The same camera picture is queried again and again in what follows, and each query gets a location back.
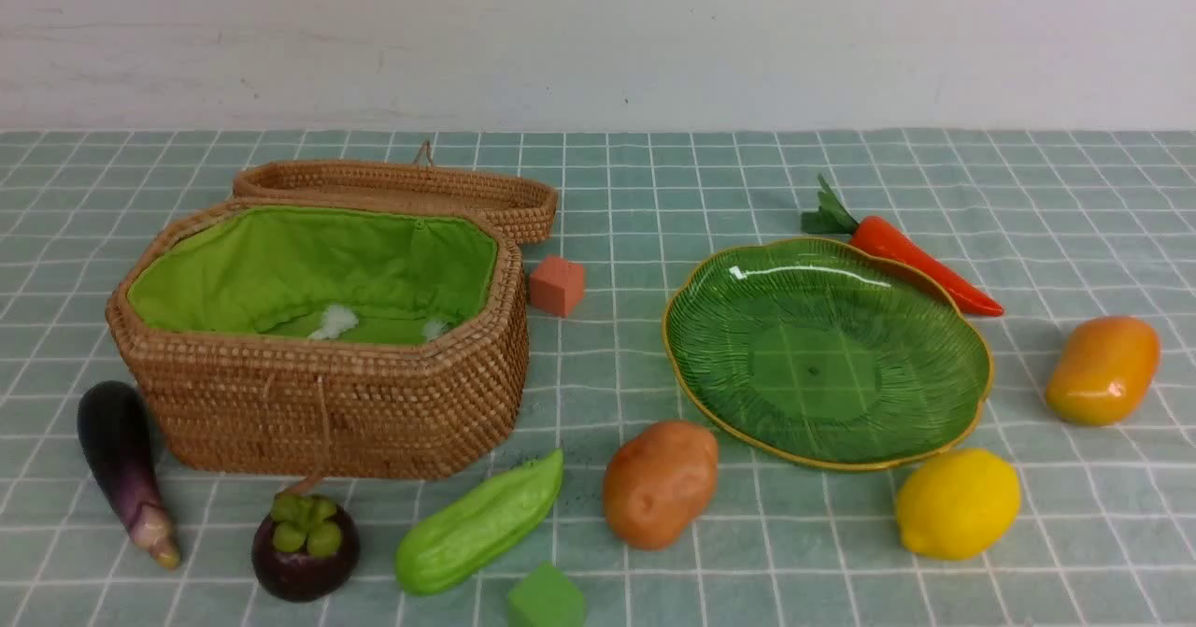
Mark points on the orange carrot green leaves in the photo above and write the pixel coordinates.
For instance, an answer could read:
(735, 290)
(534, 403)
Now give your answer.
(879, 238)

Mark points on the orange foam cube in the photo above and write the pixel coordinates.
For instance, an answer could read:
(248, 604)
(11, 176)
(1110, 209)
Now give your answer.
(556, 286)

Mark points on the dark purple mangosteen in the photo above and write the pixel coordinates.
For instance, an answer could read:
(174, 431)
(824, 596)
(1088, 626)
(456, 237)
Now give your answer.
(308, 546)

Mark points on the brown potato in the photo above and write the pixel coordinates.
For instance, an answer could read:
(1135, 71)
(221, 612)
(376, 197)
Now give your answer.
(659, 482)

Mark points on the green bitter gourd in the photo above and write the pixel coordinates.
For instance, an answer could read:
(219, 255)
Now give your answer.
(443, 550)

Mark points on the green checkered tablecloth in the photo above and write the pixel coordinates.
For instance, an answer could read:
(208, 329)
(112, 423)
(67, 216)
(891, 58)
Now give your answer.
(1061, 227)

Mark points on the woven wicker basket lid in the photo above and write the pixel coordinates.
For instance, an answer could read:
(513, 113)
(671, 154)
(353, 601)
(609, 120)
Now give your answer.
(521, 208)

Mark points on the woven wicker basket green lining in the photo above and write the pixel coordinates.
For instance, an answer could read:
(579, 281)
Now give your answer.
(327, 338)

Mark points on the green foam cube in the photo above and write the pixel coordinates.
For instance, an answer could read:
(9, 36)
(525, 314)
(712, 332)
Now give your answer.
(546, 597)

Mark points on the orange yellow mango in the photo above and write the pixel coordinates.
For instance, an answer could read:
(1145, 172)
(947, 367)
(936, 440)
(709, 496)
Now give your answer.
(1104, 371)

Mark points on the yellow lemon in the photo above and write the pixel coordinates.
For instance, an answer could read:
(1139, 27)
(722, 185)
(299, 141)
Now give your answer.
(956, 505)

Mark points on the green glass leaf plate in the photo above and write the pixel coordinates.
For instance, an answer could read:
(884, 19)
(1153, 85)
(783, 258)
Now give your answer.
(821, 355)

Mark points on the purple eggplant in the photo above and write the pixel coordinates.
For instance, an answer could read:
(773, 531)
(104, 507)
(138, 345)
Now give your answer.
(114, 435)

